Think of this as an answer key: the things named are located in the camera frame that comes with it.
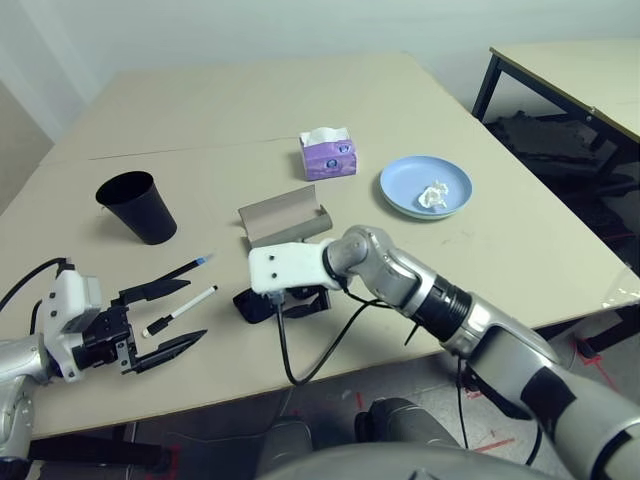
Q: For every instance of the beige table black legs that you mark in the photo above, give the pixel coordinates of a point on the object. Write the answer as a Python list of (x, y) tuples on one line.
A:
[(575, 70)]

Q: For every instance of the white marker black cap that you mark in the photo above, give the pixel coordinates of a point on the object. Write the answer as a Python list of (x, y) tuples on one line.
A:
[(192, 302)]

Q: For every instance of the white tissue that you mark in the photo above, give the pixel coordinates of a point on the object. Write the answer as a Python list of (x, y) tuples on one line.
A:
[(432, 196)]

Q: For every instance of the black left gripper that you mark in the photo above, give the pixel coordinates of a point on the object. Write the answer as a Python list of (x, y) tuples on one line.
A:
[(107, 340)]

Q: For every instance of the black plastic cup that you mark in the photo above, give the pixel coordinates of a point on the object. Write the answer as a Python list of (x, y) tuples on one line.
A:
[(140, 210)]

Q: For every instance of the red floor tape mark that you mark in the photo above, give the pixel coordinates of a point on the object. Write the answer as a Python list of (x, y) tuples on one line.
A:
[(358, 400), (500, 445), (592, 357)]

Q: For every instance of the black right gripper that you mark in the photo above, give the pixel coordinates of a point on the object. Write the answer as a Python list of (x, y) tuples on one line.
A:
[(315, 299)]

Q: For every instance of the black pen blue cap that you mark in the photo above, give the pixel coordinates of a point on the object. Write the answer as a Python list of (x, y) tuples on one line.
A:
[(182, 270)]

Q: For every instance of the grey left robot leg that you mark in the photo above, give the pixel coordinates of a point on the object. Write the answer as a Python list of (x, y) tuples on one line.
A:
[(287, 440)]

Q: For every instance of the green plate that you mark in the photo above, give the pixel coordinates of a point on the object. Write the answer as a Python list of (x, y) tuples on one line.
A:
[(425, 218)]

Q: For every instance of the grey robot torso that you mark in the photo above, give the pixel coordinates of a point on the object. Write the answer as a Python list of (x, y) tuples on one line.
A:
[(375, 465)]

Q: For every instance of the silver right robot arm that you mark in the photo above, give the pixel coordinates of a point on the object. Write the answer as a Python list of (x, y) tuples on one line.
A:
[(450, 310)]

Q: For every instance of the clear plastic tape patch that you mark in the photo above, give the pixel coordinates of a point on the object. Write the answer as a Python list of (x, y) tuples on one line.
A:
[(620, 297)]

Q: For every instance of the black sunglasses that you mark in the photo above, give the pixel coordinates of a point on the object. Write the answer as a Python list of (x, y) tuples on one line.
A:
[(252, 310)]

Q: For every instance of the blue plate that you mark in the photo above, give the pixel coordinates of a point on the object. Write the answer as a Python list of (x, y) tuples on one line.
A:
[(400, 182)]

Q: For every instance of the purple tissue pack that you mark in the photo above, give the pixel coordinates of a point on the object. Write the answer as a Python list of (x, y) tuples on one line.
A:
[(330, 162)]

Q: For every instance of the grey round base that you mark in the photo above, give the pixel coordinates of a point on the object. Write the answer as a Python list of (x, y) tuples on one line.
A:
[(405, 420)]

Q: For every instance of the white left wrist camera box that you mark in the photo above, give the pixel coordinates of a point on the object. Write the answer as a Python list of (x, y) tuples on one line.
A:
[(65, 300)]

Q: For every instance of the grey glasses case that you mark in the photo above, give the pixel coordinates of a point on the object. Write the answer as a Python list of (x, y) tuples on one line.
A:
[(280, 215)]

